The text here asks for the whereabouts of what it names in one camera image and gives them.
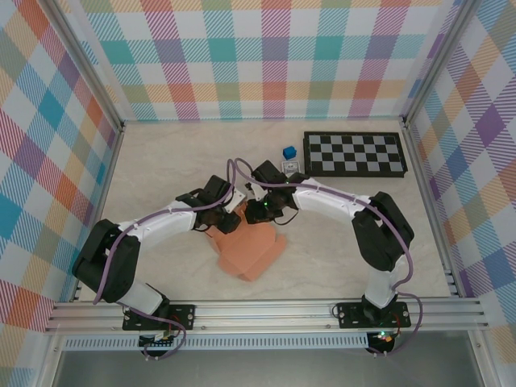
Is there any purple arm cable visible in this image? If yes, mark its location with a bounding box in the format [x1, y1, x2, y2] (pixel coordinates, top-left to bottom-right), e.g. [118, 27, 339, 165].
[241, 159, 422, 358]
[93, 157, 253, 362]

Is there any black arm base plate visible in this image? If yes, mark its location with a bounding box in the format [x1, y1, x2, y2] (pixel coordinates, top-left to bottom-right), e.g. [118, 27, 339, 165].
[336, 302, 412, 330]
[123, 304, 197, 331]

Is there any aluminium frame post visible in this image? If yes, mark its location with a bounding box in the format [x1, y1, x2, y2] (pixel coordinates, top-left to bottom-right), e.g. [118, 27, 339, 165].
[42, 0, 126, 132]
[402, 0, 487, 126]

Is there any salmon cardboard paper box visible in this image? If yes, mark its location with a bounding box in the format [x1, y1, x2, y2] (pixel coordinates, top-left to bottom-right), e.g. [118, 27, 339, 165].
[203, 201, 288, 283]

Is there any black grey chessboard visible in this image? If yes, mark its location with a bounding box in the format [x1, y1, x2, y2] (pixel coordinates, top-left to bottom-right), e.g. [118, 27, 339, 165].
[302, 131, 408, 179]

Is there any slotted grey cable duct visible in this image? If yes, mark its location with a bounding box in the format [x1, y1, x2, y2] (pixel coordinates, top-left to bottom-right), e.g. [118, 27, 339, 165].
[64, 337, 370, 351]

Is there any black electronics board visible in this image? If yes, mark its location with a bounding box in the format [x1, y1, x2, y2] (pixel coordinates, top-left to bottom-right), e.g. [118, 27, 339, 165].
[368, 329, 400, 348]
[139, 331, 181, 350]

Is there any grey metal panel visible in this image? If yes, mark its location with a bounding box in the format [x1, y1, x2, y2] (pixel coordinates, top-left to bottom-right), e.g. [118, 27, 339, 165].
[52, 349, 485, 387]

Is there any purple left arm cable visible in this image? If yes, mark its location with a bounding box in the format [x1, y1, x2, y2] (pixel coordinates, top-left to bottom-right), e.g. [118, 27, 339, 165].
[93, 157, 253, 362]

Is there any aluminium mounting rail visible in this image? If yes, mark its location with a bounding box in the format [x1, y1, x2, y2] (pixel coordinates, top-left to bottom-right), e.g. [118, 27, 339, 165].
[44, 298, 491, 334]

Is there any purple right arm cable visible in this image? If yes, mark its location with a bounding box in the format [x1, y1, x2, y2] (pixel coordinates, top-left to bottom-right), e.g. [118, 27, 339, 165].
[241, 159, 422, 358]

